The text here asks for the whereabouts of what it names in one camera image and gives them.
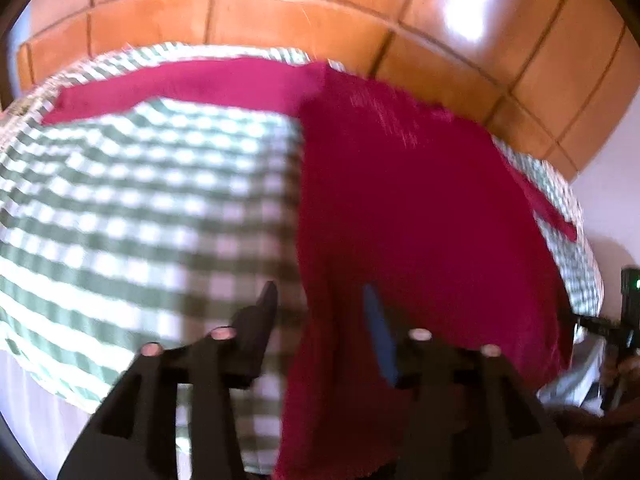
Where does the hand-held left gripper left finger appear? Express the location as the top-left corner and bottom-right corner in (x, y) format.
(57, 281), (279, 480)

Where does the person's right hand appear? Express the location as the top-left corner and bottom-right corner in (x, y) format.
(600, 352), (640, 393)

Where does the wooden panelled wardrobe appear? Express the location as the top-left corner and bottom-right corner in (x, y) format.
(17, 0), (640, 181)

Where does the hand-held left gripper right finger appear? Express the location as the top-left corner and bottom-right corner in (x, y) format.
(363, 284), (583, 480)

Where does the red cloth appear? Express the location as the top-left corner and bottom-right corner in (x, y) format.
(42, 57), (578, 480)

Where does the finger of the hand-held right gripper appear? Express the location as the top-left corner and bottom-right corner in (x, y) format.
(574, 312), (623, 345)

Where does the green white checkered bed sheet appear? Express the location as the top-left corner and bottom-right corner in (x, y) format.
(0, 42), (603, 476)

